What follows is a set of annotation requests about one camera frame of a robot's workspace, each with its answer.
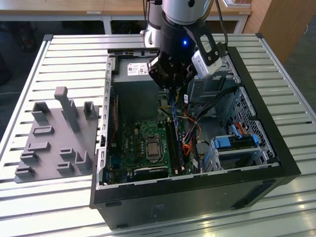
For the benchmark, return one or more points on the wooden cabinet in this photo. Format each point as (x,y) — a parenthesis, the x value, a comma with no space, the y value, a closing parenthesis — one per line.
(284,24)

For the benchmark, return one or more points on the black camera bracket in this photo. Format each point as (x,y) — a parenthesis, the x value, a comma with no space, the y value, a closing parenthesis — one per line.
(197,34)

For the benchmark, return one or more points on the hard disk in blue carrier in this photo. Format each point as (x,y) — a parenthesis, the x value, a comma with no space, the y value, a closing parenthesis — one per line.
(222,143)

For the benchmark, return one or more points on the grey power supply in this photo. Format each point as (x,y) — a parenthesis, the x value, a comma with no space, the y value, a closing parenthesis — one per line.
(138,69)

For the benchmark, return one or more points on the green motherboard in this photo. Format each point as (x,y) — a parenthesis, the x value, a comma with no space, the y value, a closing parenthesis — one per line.
(130,148)

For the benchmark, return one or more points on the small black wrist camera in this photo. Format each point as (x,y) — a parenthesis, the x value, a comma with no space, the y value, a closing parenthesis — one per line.
(154,67)

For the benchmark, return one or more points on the silver CPU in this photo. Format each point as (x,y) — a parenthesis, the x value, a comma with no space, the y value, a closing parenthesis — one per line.
(153,149)

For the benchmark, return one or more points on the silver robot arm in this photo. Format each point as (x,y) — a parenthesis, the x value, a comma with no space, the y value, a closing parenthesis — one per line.
(180,12)

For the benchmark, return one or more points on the black graphics card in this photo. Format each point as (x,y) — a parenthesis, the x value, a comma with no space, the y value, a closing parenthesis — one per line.
(150,172)

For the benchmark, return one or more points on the metal drive cage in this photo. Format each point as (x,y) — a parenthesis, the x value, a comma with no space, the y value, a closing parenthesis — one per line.
(209,86)

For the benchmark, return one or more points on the CPU socket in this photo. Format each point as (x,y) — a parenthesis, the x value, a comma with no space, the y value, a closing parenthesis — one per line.
(153,139)

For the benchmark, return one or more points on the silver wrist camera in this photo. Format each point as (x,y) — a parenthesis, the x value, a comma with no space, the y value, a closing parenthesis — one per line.
(206,66)

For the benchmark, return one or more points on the grey parts rack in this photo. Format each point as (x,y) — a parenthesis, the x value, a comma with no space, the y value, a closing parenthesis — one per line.
(54,153)

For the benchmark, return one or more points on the silver metal disk bay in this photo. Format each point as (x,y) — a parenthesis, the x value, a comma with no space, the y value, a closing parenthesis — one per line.
(214,160)

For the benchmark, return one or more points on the black PC case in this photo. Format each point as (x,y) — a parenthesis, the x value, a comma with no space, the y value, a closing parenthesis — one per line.
(172,202)

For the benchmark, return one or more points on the wooden desk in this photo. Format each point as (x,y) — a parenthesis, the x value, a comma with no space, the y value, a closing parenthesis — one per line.
(74,7)

